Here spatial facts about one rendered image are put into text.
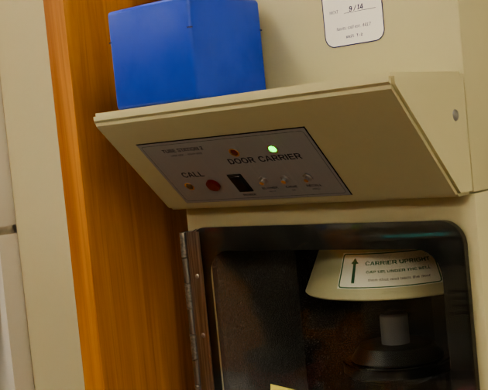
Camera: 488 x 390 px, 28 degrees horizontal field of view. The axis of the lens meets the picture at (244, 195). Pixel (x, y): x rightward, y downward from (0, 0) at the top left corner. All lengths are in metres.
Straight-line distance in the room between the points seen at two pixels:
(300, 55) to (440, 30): 0.14
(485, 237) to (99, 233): 0.38
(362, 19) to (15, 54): 1.11
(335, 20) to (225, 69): 0.11
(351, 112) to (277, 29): 0.19
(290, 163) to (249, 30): 0.14
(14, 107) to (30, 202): 0.18
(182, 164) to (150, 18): 0.14
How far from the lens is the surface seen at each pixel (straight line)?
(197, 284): 0.98
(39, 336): 1.91
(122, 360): 1.01
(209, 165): 0.88
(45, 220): 1.84
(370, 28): 0.85
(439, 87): 0.77
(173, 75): 0.85
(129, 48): 0.88
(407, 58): 0.84
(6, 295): 1.90
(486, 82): 0.85
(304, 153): 0.81
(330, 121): 0.76
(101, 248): 0.98
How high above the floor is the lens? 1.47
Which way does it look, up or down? 3 degrees down
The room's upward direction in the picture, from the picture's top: 6 degrees counter-clockwise
